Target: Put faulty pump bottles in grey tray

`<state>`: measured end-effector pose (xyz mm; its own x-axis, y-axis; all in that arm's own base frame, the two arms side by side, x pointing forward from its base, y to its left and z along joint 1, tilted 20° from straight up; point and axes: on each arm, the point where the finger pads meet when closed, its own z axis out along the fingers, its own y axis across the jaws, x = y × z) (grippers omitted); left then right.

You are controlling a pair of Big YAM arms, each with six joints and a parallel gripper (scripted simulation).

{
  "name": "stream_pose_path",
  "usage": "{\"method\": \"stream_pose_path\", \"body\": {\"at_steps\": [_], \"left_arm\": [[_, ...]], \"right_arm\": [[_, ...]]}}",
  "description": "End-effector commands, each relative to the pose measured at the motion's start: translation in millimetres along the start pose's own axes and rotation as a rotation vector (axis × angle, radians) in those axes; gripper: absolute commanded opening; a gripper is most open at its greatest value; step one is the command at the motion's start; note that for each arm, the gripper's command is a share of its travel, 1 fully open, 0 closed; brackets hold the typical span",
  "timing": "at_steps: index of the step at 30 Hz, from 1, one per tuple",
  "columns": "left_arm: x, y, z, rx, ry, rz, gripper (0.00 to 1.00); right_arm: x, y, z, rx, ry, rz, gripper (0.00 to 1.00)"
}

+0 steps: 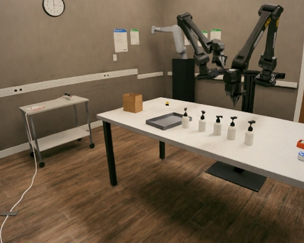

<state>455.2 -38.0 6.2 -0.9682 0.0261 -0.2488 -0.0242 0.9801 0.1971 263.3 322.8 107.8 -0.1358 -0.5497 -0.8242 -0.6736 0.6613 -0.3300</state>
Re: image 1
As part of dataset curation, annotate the white pump bottle with black pump head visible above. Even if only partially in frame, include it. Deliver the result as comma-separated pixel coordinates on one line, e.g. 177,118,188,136
213,115,223,136
182,108,189,128
227,116,237,140
244,120,256,146
198,110,206,132

